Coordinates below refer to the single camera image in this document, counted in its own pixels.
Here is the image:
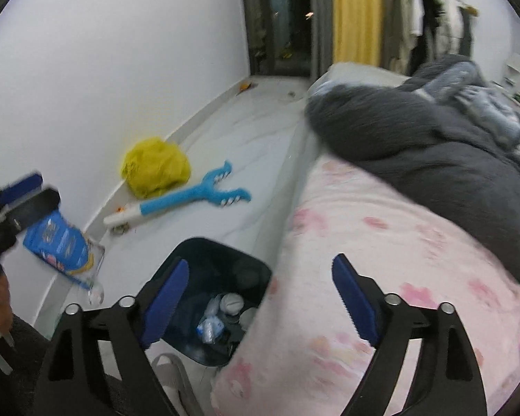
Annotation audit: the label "person's dark grey clothing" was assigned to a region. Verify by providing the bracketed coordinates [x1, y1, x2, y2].
[0, 316, 57, 416]

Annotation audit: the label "blue snack packet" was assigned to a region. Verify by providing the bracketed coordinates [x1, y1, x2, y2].
[23, 212, 92, 276]

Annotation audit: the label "grey hanging pants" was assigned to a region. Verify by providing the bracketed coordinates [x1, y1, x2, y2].
[459, 4, 475, 59]

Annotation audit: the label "dark grey fleece blanket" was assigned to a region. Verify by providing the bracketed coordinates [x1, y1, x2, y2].
[305, 84, 520, 278]

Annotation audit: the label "light blue denim clothes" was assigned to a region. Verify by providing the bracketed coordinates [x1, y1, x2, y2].
[409, 54, 520, 148]

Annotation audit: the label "blue tissue packet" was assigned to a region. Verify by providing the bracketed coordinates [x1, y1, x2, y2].
[197, 312, 226, 345]

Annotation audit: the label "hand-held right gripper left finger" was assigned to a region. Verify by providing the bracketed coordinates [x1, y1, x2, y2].
[37, 259, 190, 416]

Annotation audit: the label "dark teal waste bin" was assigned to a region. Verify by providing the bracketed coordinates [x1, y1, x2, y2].
[145, 237, 273, 367]

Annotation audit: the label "yellow plastic bag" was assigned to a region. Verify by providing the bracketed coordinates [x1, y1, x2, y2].
[120, 137, 191, 199]

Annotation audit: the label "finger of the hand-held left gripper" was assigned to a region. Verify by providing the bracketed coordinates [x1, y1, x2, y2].
[0, 172, 44, 206]
[9, 188, 62, 230]

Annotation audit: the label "pink printed bed sheet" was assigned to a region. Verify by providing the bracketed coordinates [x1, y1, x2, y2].
[210, 156, 520, 416]

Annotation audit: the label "dark glass balcony door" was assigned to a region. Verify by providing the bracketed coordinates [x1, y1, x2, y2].
[240, 0, 315, 76]

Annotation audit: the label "blue plush toy stick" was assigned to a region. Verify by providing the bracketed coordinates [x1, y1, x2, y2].
[103, 160, 252, 229]

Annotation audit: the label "yellow curtain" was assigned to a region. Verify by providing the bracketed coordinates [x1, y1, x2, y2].
[331, 0, 384, 68]

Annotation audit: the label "white hanging jacket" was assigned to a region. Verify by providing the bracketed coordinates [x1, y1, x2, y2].
[433, 0, 464, 53]

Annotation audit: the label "cream hanging garment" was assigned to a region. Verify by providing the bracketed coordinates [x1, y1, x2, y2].
[396, 0, 425, 48]

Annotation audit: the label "grey slipper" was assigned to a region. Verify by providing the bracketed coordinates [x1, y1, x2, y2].
[151, 353, 204, 416]

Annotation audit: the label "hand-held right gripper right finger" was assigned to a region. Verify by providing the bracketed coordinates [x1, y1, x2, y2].
[331, 253, 488, 416]

